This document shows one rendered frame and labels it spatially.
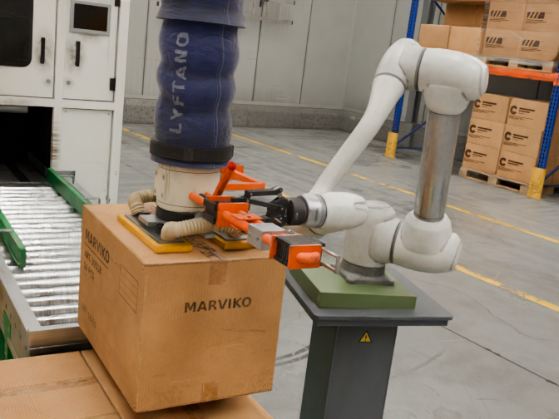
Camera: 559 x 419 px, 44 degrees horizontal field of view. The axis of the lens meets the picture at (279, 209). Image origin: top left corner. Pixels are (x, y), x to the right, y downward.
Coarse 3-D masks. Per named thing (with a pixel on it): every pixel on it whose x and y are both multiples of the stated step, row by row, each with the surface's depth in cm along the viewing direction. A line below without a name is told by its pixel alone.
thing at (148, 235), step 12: (120, 216) 202; (132, 216) 201; (132, 228) 192; (144, 228) 189; (156, 228) 191; (144, 240) 183; (156, 240) 179; (168, 240) 180; (180, 240) 181; (156, 252) 176; (168, 252) 177; (180, 252) 179
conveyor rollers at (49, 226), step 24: (0, 192) 407; (24, 192) 413; (48, 192) 421; (24, 216) 364; (48, 216) 370; (72, 216) 376; (0, 240) 318; (24, 240) 323; (48, 240) 328; (72, 240) 334; (48, 264) 295; (72, 264) 300; (24, 288) 272; (48, 288) 269; (72, 288) 274; (48, 312) 251; (72, 312) 256
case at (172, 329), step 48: (96, 240) 204; (192, 240) 191; (96, 288) 205; (144, 288) 169; (192, 288) 175; (240, 288) 182; (96, 336) 206; (144, 336) 172; (192, 336) 179; (240, 336) 186; (144, 384) 175; (192, 384) 182; (240, 384) 190
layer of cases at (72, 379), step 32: (64, 352) 221; (0, 384) 197; (32, 384) 200; (64, 384) 202; (96, 384) 204; (0, 416) 182; (32, 416) 184; (64, 416) 186; (96, 416) 188; (128, 416) 189; (160, 416) 191; (192, 416) 193; (224, 416) 195; (256, 416) 197
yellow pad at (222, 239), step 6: (216, 234) 193; (222, 234) 191; (210, 240) 193; (216, 240) 189; (222, 240) 187; (228, 240) 188; (234, 240) 189; (240, 240) 189; (246, 240) 190; (222, 246) 186; (228, 246) 185; (234, 246) 186; (240, 246) 187; (246, 246) 188; (252, 246) 189
